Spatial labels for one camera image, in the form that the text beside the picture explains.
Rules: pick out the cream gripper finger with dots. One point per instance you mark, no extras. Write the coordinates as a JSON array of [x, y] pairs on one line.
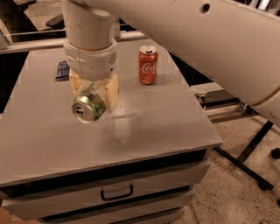
[[108, 90], [77, 83]]

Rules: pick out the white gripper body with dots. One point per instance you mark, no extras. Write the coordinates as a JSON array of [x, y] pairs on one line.
[[91, 65]]

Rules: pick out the green soda can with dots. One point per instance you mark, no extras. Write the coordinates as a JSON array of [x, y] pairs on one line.
[[88, 106]]

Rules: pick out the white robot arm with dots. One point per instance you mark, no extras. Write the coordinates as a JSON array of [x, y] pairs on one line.
[[234, 45]]

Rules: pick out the orange Coca-Cola can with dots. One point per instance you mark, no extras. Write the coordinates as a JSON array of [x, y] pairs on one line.
[[148, 61]]

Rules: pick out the dark blue snack packet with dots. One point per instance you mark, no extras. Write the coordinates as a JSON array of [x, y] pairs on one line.
[[62, 71]]

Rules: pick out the grey metal drawer cabinet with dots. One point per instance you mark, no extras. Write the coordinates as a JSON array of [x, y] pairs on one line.
[[53, 167]]

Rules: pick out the black office chair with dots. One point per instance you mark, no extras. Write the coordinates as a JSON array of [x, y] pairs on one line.
[[28, 20]]

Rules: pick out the black metal stand base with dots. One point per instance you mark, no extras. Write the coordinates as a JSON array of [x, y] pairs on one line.
[[239, 162]]

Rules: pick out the black drawer handle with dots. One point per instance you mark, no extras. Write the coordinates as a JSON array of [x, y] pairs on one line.
[[116, 192]]

